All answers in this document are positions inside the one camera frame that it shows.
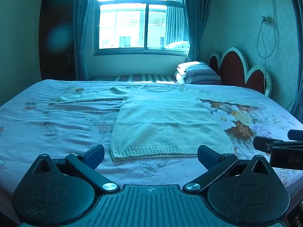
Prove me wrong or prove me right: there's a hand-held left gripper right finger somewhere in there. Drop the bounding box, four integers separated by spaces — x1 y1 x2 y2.
182 145 273 193

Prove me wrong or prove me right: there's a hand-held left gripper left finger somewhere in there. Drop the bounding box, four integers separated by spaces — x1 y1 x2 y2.
32 144 121 193

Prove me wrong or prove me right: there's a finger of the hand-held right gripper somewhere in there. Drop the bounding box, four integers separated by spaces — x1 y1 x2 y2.
253 136 284 152
287 130 303 142

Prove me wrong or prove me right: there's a white knit sweater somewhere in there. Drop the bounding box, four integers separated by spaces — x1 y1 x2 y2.
48 85 259 162

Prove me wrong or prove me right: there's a red scalloped headboard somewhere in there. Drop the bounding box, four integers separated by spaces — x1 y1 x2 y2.
208 47 273 97

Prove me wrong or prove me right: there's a striped pillow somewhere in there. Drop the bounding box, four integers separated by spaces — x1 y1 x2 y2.
185 61 222 85

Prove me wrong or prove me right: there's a blue curtain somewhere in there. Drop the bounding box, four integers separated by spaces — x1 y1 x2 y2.
286 0 303 123
180 0 213 63
73 0 98 81

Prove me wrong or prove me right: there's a white folded blanket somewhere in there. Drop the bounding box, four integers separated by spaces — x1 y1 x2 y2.
175 63 190 84

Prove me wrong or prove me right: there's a striped mattress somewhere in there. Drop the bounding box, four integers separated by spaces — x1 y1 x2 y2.
91 74 179 84

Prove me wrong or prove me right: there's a white cloth bundle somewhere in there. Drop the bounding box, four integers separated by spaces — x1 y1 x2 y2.
165 41 190 52

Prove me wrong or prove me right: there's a window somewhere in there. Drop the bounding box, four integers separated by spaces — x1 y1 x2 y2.
92 0 190 56

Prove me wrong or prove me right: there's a hanging power cable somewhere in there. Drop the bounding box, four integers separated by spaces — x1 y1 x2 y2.
257 0 276 76

